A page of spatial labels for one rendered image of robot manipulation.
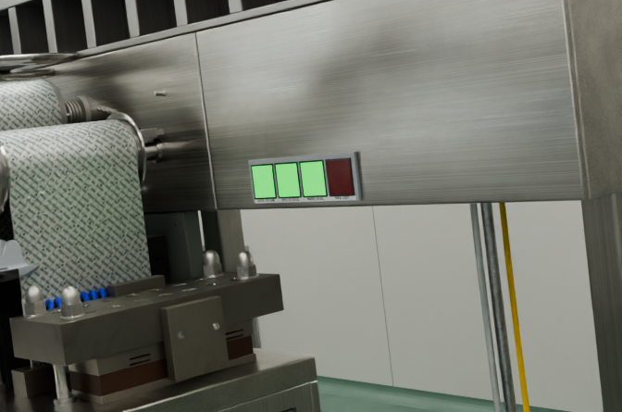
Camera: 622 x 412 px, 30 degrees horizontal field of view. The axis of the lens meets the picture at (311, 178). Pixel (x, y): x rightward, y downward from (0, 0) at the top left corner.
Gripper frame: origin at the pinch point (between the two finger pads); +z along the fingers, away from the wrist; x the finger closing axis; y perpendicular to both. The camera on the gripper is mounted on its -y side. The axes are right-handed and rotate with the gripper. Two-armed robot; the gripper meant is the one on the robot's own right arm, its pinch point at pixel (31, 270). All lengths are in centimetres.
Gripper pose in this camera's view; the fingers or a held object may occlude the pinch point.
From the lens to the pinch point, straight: 187.7
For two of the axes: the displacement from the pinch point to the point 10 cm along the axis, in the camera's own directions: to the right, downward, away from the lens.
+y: -1.2, -9.9, -0.5
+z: 7.5, -1.2, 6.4
